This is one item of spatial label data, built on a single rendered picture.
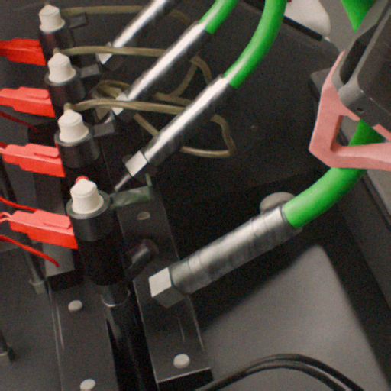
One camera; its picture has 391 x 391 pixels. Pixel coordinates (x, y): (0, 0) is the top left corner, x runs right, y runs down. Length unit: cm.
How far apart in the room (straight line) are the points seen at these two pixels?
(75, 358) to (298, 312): 27
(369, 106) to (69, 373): 38
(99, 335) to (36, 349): 23
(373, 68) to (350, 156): 9
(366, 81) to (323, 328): 54
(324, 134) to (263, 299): 49
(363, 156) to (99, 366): 31
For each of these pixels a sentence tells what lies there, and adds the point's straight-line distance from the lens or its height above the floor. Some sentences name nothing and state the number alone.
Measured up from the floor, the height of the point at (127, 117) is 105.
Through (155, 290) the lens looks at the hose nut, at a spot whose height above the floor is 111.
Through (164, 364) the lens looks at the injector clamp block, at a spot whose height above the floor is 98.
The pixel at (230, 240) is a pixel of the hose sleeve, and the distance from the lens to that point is 53.
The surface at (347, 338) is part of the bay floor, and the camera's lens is 89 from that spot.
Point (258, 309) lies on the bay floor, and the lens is 93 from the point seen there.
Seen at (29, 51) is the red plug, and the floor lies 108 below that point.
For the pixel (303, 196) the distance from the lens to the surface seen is 50.
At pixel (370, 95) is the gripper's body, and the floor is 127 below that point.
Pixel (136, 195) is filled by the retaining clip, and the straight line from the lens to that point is 64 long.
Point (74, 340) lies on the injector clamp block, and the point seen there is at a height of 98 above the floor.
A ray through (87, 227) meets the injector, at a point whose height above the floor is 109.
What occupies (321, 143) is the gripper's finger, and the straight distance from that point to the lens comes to 47.
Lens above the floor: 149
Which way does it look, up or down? 39 degrees down
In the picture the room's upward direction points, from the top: 12 degrees counter-clockwise
